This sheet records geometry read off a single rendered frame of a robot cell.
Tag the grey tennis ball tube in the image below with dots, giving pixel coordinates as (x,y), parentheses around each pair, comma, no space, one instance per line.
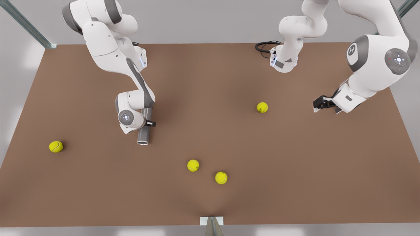
(144,132)

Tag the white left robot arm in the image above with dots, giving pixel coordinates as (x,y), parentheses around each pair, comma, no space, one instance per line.
(377,55)

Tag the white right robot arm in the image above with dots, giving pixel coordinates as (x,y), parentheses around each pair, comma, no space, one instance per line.
(105,42)

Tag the yellow tennis ball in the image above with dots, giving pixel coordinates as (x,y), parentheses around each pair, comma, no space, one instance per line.
(262,107)
(193,165)
(56,146)
(221,177)

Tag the silver frame post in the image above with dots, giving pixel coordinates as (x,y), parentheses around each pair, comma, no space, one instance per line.
(26,23)
(403,8)
(212,226)

